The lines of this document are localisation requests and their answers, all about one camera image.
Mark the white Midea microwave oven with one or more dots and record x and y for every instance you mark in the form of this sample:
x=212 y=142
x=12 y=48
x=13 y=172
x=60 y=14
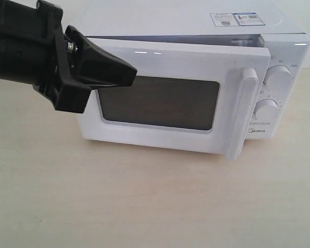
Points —
x=190 y=22

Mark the warning label sticker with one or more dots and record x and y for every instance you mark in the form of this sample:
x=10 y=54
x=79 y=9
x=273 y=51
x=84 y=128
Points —
x=236 y=19

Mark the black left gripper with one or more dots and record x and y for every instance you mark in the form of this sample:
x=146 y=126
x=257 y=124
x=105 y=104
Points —
x=33 y=51

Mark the white microwave door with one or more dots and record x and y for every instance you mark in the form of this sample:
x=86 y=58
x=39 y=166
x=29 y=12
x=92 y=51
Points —
x=193 y=97

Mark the upper white control knob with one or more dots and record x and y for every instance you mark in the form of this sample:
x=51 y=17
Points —
x=278 y=77

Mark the lower white timer knob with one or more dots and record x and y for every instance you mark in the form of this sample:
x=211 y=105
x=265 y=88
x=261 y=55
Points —
x=266 y=109

